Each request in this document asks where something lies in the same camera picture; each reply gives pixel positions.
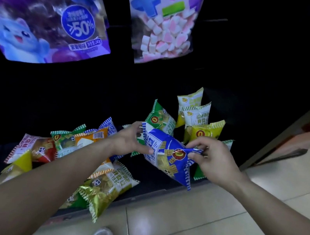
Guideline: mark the person's left hand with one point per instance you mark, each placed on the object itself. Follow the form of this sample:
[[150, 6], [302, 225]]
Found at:
[[127, 142]]

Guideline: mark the pile of snack packets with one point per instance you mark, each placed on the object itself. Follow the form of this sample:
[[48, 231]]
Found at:
[[108, 185]]

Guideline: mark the black shelf display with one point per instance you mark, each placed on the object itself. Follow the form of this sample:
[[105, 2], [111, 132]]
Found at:
[[255, 64]]

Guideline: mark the person's left forearm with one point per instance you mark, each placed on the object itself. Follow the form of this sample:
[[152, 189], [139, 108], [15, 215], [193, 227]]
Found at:
[[27, 189]]

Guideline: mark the pink white marshmallow bag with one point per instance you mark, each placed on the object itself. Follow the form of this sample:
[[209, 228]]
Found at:
[[162, 19]]

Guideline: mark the purple grape jelly bag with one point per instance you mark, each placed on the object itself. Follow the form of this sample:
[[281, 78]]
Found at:
[[42, 14]]

